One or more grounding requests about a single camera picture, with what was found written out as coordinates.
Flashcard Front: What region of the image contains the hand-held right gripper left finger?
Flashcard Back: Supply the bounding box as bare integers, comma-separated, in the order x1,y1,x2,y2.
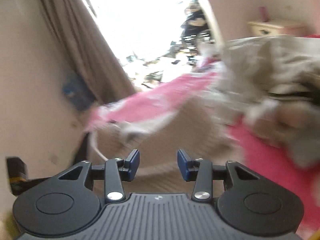
57,149,140,203

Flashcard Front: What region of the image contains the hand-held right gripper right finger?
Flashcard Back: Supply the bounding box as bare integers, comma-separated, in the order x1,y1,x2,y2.
177,149,260,203

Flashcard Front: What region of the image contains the beige houndstooth knit cardigan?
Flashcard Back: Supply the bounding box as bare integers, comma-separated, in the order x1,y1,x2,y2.
85,95,243,178

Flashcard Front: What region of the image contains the pile of beige grey clothes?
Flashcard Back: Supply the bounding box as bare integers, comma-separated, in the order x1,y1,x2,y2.
285,127,320,168

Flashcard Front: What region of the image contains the yellow-green cloth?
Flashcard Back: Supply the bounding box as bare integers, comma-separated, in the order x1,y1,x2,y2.
0,210,19,240

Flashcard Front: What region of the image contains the pink floral blanket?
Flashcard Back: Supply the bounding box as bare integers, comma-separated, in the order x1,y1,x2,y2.
84,34,320,235

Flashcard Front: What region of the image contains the blue package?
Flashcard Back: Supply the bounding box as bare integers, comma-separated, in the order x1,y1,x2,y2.
61,72,97,112

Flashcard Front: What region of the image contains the beige zip garment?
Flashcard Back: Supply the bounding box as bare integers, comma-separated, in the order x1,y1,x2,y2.
250,97,320,135

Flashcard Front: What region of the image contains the brown curtain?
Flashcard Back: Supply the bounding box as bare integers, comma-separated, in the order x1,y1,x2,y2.
37,0,137,103

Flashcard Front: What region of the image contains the cream jacket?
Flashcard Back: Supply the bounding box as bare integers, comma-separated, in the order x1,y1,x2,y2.
215,35,320,95

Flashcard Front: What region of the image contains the black wheelchair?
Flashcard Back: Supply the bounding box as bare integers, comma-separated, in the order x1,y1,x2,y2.
180,0,215,48

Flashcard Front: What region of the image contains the wooden nightstand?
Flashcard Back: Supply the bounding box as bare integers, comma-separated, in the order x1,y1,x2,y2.
247,19,308,38

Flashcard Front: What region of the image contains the pink cup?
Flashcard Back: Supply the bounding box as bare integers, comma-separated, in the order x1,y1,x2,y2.
257,6,269,23

